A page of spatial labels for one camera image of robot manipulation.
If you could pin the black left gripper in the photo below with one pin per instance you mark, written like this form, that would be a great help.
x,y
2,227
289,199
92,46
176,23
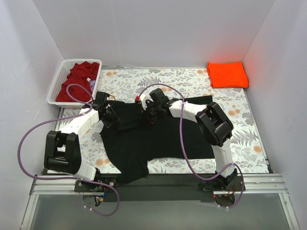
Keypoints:
x,y
112,117

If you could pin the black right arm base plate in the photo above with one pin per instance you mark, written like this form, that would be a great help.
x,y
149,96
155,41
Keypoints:
x,y
223,184

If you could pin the white plastic laundry basket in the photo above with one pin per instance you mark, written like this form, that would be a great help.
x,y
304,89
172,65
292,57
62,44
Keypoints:
x,y
61,76

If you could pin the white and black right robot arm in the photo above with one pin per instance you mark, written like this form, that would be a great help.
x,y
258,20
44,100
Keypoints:
x,y
214,125

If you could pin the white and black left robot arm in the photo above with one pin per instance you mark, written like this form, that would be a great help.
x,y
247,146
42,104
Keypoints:
x,y
63,151

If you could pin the red t-shirt in basket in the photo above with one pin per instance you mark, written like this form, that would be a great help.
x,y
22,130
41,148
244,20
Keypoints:
x,y
82,74

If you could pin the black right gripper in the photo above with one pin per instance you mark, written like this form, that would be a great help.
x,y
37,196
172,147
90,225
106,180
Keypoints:
x,y
150,114

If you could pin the aluminium front rail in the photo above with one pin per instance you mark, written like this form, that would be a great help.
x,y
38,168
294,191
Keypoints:
x,y
255,183

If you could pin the lavender garment in basket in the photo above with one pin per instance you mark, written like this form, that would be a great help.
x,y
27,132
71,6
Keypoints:
x,y
91,83

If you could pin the folded orange t-shirt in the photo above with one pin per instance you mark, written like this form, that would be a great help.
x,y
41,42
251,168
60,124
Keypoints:
x,y
228,75

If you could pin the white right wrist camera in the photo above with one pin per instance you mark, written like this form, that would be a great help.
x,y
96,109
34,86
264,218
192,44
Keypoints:
x,y
141,99

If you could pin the black t-shirt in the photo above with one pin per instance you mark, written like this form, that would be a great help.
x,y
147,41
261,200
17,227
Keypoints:
x,y
133,141

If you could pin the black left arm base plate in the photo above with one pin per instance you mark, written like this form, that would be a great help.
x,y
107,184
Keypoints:
x,y
81,186

